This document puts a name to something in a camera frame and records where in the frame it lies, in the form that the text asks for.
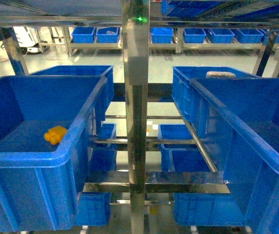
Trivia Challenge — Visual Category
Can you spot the central steel rack post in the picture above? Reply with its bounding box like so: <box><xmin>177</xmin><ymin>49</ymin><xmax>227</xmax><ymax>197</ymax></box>
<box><xmin>121</xmin><ymin>0</ymin><xmax>150</xmax><ymax>234</ymax></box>

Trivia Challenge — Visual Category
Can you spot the blue bin behind left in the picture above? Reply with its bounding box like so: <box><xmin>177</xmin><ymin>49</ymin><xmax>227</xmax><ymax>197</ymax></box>
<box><xmin>31</xmin><ymin>65</ymin><xmax>115</xmax><ymax>121</ymax></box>

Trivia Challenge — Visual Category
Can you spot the yellow toy building block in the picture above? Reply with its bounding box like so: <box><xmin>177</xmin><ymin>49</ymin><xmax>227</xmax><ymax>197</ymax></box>
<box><xmin>44</xmin><ymin>125</ymin><xmax>67</xmax><ymax>145</ymax></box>

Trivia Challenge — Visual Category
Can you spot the large blue bin front left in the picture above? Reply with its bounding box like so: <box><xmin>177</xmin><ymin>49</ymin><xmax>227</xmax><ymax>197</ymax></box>
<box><xmin>0</xmin><ymin>76</ymin><xmax>107</xmax><ymax>232</ymax></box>

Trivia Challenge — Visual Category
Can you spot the large blue bin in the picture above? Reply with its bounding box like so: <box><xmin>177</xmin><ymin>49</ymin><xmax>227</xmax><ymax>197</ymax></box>
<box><xmin>0</xmin><ymin>76</ymin><xmax>107</xmax><ymax>232</ymax></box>
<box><xmin>190</xmin><ymin>78</ymin><xmax>279</xmax><ymax>234</ymax></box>

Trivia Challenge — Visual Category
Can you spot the blue bin behind right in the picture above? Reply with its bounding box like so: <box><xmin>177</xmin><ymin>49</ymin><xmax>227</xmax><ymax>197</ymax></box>
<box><xmin>172</xmin><ymin>66</ymin><xmax>258</xmax><ymax>137</ymax></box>

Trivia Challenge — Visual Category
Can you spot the large blue bin front right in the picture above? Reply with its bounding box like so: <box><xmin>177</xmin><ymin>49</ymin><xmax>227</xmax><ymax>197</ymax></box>
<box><xmin>190</xmin><ymin>78</ymin><xmax>279</xmax><ymax>234</ymax></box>

